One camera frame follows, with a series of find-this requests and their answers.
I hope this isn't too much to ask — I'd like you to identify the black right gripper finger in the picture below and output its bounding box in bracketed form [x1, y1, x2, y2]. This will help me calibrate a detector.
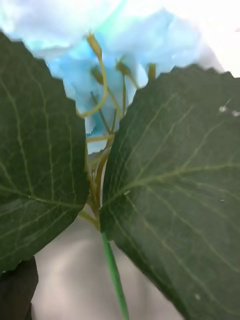
[0, 256, 39, 320]

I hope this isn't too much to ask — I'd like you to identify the pale blue artificial flower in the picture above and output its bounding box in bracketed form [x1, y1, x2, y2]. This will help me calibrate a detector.
[0, 0, 240, 320]

